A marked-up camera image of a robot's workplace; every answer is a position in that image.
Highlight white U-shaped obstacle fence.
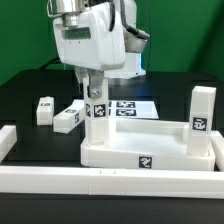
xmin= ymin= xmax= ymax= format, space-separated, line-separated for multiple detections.
xmin=0 ymin=125 xmax=224 ymax=199

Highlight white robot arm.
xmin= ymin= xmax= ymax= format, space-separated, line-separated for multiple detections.
xmin=47 ymin=0 xmax=150 ymax=99

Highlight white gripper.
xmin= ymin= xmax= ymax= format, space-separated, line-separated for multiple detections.
xmin=53 ymin=3 xmax=125 ymax=98

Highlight white desk top panel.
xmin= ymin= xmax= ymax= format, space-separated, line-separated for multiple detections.
xmin=81 ymin=119 xmax=215 ymax=171

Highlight fiducial marker sheet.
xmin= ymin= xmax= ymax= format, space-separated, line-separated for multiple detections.
xmin=84 ymin=100 xmax=159 ymax=119

